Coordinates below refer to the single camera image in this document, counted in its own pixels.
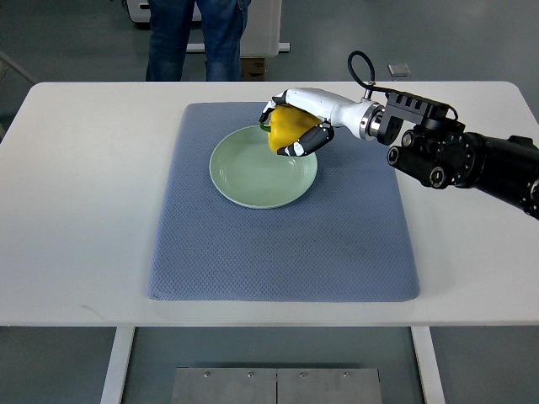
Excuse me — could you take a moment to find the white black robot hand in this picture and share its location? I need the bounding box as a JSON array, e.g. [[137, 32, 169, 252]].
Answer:
[[259, 88, 384, 157]]

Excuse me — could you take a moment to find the yellow bell pepper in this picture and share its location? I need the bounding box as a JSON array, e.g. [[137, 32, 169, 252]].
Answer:
[[259, 105, 322, 153]]

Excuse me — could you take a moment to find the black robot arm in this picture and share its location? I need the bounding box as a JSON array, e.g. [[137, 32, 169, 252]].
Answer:
[[358, 72, 538, 218]]

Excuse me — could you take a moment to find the light green plate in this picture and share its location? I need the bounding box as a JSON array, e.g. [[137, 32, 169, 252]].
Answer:
[[209, 126, 318, 209]]

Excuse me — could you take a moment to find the blue quilted mat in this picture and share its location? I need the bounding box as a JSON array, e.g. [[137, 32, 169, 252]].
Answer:
[[147, 102, 420, 302]]

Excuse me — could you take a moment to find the brown cardboard box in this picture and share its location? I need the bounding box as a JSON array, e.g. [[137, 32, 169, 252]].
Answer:
[[241, 58, 266, 82]]

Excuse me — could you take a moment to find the person in blue jeans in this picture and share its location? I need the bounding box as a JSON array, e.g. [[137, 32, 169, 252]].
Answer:
[[146, 0, 251, 82]]

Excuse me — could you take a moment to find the white table right leg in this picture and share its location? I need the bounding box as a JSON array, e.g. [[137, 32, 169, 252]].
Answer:
[[411, 326, 446, 404]]

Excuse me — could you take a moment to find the white table leg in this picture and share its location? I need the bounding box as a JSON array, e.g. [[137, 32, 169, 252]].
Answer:
[[100, 326, 135, 404], [411, 326, 446, 404]]

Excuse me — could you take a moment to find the white machine with slot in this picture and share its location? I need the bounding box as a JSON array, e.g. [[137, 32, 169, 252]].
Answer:
[[121, 0, 202, 29]]

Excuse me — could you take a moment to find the white table left leg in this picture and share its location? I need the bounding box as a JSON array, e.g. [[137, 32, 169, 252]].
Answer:
[[100, 326, 135, 404]]

